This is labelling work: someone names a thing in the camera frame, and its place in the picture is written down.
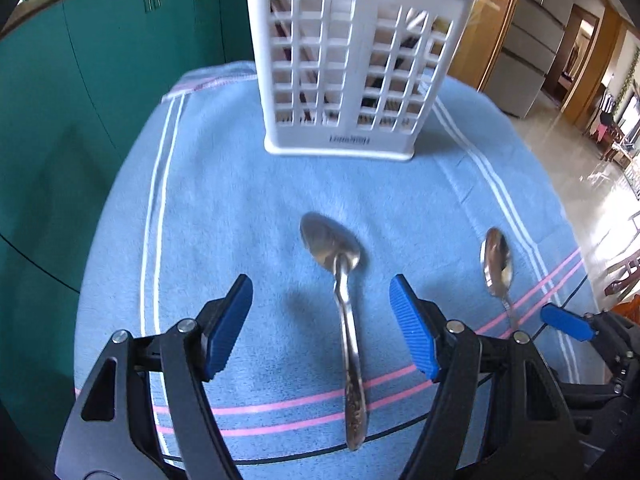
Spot blue striped towel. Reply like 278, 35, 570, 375
74, 60, 601, 480

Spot large metal spoon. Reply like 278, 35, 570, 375
299, 211, 368, 452

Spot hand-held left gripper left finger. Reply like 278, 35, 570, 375
54, 274, 253, 480

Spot small metal spoon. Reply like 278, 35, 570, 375
479, 226, 517, 333

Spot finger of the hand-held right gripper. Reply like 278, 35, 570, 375
540, 304, 640, 397

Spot white plastic utensil basket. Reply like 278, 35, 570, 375
239, 0, 473, 161

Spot teal kitchen cabinets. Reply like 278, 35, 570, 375
0, 0, 251, 411

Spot wooden door frame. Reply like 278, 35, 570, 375
541, 4, 627, 130

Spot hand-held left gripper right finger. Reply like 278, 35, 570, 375
389, 274, 583, 480

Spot wooden furniture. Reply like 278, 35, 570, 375
602, 250, 640, 307

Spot red-handled utensil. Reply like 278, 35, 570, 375
270, 0, 328, 123

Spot grey refrigerator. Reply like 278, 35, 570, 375
499, 0, 567, 120

